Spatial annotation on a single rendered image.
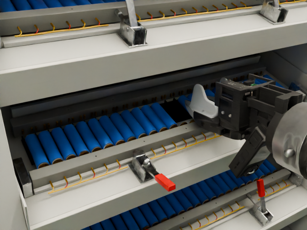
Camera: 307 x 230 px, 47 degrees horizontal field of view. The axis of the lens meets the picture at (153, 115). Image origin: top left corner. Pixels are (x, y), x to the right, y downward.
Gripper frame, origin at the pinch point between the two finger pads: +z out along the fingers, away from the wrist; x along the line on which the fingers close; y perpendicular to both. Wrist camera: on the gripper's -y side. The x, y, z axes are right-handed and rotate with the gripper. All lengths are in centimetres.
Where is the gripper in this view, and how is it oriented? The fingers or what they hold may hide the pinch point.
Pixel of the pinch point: (198, 105)
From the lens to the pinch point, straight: 64.6
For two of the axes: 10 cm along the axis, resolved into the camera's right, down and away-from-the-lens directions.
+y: -0.5, -9.2, -3.9
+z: -5.2, -3.1, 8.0
